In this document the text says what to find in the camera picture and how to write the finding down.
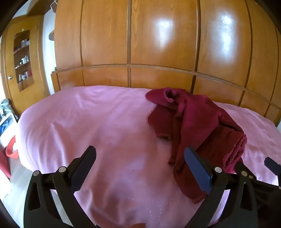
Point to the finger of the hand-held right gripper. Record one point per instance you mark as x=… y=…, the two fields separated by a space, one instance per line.
x=273 y=165

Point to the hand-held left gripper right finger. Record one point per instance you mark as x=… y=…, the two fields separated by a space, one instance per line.
x=197 y=171

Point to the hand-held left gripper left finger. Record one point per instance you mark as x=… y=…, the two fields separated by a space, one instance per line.
x=87 y=163

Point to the dark red garment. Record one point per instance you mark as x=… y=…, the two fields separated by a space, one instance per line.
x=193 y=122

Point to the pink bed blanket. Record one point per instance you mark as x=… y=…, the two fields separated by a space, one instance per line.
x=87 y=122

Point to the red bag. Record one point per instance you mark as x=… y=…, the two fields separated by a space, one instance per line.
x=4 y=164

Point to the wooden cabinet with shelf niche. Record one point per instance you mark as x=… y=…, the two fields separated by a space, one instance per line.
x=38 y=65

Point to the group of small bottles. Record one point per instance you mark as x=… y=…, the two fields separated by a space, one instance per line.
x=24 y=59

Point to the wooden wardrobe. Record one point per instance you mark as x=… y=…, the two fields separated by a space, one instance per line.
x=153 y=43

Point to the small wooden wall shelf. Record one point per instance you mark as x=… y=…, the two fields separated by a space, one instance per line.
x=51 y=35

